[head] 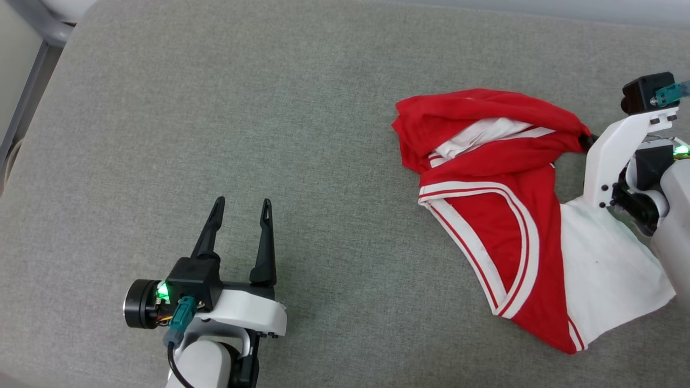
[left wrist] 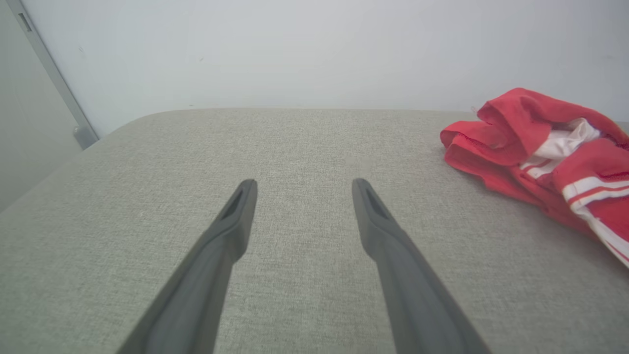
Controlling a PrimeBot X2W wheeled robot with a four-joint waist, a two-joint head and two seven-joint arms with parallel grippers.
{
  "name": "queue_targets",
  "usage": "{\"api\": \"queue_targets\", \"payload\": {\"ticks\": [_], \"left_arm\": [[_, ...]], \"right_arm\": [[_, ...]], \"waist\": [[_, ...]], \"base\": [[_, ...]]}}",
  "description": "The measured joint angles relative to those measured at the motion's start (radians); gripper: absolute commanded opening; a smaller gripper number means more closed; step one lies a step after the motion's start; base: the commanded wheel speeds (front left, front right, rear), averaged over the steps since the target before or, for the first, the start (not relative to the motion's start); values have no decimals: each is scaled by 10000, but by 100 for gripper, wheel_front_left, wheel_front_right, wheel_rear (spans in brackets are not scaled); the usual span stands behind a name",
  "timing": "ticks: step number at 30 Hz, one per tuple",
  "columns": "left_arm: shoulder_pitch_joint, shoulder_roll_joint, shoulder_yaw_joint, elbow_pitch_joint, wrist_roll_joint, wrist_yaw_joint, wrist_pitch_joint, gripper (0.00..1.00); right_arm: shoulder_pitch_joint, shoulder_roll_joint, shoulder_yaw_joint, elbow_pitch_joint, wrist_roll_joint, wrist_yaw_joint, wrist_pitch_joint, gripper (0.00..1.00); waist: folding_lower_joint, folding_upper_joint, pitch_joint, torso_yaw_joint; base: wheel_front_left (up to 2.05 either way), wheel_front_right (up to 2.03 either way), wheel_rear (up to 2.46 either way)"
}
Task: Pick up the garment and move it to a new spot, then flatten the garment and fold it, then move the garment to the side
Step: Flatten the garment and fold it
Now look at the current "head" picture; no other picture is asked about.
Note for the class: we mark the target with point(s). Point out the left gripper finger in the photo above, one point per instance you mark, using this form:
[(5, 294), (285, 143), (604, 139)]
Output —
[(209, 237), (265, 258)]

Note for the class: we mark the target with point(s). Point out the white round object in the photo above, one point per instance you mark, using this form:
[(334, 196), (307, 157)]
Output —
[(67, 8)]

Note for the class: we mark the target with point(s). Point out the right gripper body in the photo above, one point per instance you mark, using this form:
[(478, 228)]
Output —
[(644, 172)]

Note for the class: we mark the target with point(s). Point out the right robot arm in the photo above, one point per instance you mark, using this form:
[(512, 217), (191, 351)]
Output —
[(676, 231)]

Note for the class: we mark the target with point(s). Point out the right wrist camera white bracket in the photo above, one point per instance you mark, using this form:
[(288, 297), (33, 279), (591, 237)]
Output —
[(606, 156)]

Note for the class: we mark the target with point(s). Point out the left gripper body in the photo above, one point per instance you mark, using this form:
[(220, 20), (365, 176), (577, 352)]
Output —
[(141, 304)]

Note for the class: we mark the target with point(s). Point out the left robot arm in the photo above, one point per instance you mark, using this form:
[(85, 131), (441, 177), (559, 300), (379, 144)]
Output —
[(207, 366)]

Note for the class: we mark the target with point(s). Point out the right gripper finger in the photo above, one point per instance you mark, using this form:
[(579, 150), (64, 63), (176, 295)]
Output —
[(586, 142)]

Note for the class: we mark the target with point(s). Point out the red white basketball jersey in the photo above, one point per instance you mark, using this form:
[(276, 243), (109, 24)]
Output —
[(501, 226)]

